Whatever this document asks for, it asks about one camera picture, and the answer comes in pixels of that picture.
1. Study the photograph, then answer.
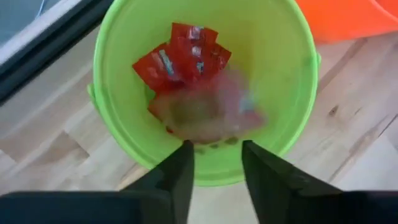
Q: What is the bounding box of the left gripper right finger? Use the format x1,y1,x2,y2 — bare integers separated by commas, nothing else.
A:
241,139,343,224

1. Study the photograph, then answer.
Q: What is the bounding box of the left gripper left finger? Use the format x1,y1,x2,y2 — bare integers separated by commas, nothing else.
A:
118,139,195,224

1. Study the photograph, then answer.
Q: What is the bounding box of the clear candy bag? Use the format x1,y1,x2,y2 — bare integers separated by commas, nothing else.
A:
148,70,269,144

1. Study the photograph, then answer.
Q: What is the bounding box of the red candy pack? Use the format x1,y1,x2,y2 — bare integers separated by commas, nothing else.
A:
198,42,233,79
170,22,219,63
132,42,175,95

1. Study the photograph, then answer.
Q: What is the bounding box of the green plastic bucket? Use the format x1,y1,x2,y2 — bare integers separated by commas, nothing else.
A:
86,0,322,188

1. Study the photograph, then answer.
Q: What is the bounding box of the orange jack-o-lantern bucket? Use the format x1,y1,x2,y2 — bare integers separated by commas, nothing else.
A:
295,0,398,45

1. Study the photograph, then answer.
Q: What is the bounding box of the black aluminium table frame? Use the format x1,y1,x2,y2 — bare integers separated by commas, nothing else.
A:
0,0,114,104

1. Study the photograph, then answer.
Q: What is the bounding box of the white floor cable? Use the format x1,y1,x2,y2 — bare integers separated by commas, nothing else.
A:
34,0,48,19

